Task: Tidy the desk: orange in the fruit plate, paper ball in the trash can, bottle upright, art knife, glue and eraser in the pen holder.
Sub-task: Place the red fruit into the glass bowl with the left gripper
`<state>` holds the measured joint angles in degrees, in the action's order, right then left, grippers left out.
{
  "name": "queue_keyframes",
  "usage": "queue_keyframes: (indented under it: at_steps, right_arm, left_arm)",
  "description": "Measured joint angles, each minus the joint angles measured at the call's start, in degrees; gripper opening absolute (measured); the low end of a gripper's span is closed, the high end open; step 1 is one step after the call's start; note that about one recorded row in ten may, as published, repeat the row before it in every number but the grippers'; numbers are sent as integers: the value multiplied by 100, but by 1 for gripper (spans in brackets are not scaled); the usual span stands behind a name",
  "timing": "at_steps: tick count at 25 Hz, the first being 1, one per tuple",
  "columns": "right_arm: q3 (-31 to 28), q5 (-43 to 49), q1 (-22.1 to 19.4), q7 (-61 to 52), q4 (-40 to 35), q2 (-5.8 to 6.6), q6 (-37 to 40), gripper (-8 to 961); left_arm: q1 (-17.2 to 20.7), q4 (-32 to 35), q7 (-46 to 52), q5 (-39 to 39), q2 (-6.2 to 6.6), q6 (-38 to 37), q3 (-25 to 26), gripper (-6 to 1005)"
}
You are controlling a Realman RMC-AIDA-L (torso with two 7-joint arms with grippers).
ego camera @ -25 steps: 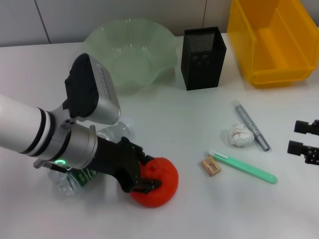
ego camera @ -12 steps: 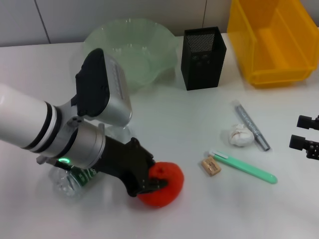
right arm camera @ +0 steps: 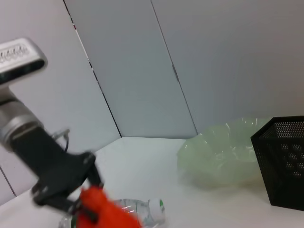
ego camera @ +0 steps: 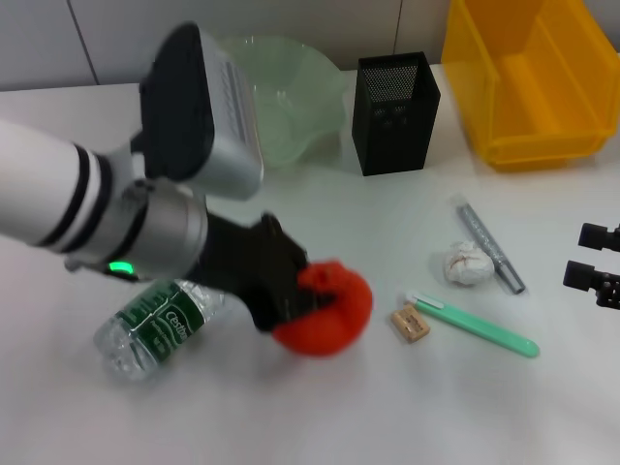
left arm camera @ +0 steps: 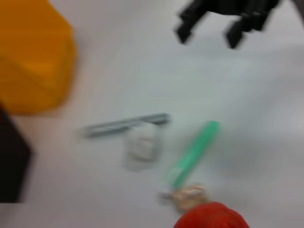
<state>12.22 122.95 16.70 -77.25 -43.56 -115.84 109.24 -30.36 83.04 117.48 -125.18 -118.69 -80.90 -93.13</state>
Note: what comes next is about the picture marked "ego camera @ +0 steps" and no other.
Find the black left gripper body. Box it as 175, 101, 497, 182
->
196, 212, 295, 314

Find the clear green-label water bottle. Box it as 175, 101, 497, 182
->
94, 278, 229, 384

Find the green toothbrush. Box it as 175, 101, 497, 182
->
404, 290, 541, 359

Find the white paper ball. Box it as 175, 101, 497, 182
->
443, 240, 495, 288

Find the grey pen in clear sleeve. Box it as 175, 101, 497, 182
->
452, 193, 527, 295

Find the green glass fruit plate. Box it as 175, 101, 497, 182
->
217, 36, 349, 171

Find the black mesh pen holder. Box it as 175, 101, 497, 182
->
352, 51, 442, 177

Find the small wooden cork block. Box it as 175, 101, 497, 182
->
390, 303, 431, 344

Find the yellow plastic bin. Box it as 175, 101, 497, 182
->
440, 0, 620, 174

